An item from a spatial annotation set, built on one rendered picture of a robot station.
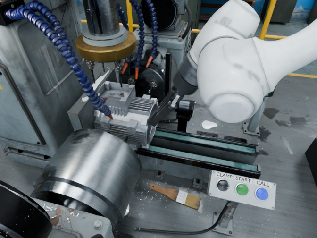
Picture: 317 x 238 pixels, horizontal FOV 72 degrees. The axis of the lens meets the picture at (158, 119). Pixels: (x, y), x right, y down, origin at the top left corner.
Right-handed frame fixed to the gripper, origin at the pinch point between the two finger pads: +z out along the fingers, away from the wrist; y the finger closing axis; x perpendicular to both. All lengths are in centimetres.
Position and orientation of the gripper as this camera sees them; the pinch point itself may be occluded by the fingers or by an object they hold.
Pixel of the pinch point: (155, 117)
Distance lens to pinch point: 73.7
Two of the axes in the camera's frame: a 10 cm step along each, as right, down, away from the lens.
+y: -2.5, 6.5, -7.2
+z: -4.8, 5.6, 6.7
